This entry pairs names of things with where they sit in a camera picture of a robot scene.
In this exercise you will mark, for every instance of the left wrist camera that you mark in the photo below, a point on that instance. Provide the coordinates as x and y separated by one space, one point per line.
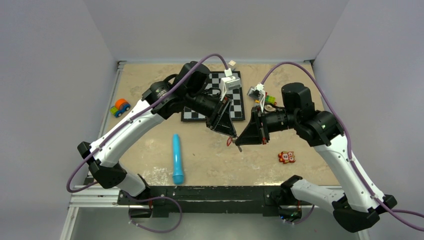
228 83

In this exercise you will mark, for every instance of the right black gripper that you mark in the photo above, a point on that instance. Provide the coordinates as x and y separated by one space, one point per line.
255 133

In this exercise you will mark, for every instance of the colourful brick toy vehicle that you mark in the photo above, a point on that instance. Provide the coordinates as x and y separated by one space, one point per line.
269 102

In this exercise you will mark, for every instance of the black white chessboard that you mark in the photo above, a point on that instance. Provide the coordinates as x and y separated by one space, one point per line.
237 110

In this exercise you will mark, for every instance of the black base bar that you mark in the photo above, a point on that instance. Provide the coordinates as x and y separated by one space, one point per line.
161 201

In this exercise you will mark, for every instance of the toy car orange blue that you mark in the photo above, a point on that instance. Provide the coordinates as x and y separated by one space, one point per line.
120 107

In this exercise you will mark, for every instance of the red owl toy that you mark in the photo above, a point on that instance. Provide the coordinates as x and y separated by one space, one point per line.
286 157

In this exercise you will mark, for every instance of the blue plastic flashlight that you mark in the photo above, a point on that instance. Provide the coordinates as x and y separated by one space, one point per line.
178 172

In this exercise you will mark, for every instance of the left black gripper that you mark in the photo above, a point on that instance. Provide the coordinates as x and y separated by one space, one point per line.
219 120

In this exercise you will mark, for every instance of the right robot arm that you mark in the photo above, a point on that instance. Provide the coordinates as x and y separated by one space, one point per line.
359 203

